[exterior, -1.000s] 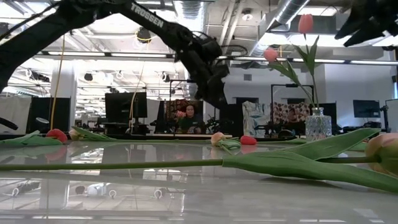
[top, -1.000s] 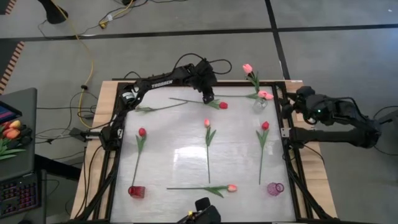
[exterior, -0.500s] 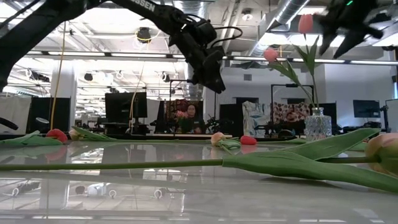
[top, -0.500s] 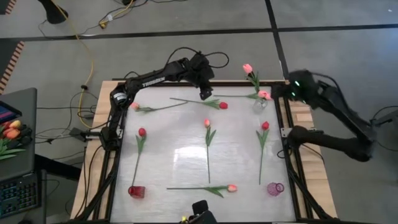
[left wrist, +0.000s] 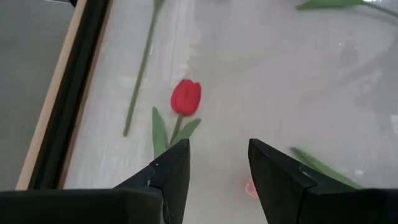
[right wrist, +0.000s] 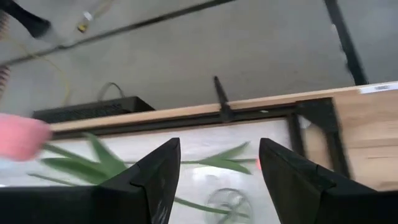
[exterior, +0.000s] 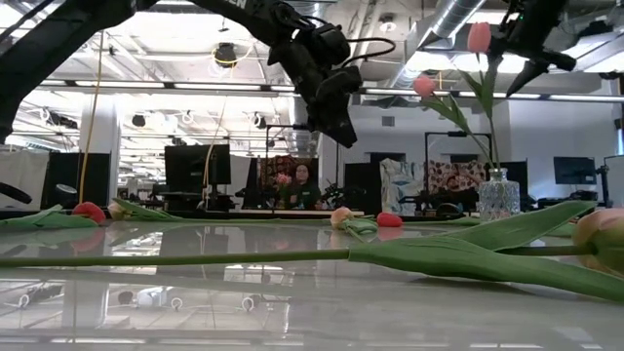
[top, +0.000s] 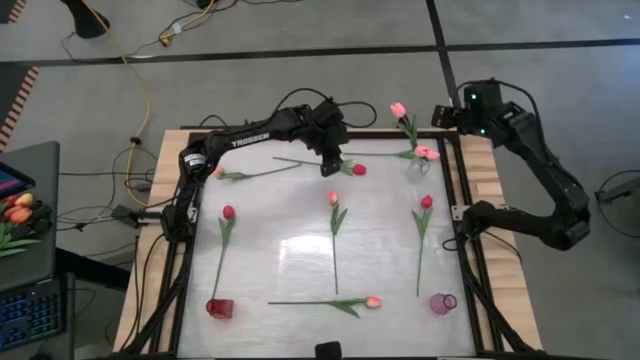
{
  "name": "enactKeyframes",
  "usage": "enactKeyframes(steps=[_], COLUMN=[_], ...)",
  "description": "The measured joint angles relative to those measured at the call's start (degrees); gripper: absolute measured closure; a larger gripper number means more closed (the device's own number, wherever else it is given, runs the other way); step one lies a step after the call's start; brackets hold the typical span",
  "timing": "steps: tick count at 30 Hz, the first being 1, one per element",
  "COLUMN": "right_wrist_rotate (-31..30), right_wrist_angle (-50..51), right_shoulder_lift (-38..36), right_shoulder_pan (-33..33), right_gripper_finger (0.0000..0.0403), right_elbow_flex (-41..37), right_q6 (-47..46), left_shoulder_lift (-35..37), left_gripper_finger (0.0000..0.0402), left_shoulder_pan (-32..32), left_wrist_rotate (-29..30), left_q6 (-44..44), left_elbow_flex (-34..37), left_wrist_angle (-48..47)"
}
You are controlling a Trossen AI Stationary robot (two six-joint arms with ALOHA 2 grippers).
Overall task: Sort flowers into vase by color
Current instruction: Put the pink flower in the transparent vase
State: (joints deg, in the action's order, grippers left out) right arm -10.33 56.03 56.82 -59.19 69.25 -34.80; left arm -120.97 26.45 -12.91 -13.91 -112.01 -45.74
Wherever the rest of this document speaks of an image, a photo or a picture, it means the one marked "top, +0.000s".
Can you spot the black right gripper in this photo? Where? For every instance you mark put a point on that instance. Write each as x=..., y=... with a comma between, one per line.
x=450, y=117

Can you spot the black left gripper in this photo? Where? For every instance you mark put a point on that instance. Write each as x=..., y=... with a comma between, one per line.
x=330, y=130

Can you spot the orange pink artificial tulip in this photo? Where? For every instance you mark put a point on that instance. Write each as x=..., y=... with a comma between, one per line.
x=333, y=197
x=237, y=175
x=373, y=301

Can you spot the red artificial tulip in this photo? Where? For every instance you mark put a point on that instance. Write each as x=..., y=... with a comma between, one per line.
x=426, y=202
x=228, y=212
x=359, y=169

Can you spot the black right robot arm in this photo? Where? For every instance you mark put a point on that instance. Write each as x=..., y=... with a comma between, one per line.
x=545, y=160

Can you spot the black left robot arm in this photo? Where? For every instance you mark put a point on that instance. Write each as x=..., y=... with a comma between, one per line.
x=250, y=139

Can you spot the clear glass vase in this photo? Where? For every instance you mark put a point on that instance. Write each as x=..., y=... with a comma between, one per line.
x=416, y=174

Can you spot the purple glass vase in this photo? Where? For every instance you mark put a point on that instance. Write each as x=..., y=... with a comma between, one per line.
x=440, y=304

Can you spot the red glass vase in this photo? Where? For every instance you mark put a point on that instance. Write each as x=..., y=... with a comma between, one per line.
x=220, y=308

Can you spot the white glossy work sheet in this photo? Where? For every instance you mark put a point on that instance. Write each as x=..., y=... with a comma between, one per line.
x=280, y=225

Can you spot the black handheld device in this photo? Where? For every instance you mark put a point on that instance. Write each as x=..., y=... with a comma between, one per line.
x=328, y=350

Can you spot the black floor stand foot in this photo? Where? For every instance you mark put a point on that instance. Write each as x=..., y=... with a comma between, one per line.
x=622, y=192

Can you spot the black stand base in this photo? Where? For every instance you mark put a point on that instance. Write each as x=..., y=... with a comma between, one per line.
x=87, y=22

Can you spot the dark grey side desk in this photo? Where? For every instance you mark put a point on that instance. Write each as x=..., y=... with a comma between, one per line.
x=45, y=250

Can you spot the orange spare tulip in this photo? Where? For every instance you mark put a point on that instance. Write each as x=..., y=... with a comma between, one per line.
x=24, y=200
x=20, y=215

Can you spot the dark laptop screen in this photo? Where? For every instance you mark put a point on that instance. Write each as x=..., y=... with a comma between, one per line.
x=10, y=182

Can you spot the red spare tulip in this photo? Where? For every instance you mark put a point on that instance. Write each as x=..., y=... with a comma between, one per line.
x=8, y=201

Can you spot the black mat with orange stripes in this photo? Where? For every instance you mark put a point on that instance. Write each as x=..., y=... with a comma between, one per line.
x=12, y=100
x=7, y=10

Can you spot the black backlit keyboard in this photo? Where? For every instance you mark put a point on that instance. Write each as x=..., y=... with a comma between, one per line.
x=30, y=315

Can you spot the black metal table frame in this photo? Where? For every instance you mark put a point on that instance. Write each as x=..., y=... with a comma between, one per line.
x=375, y=134

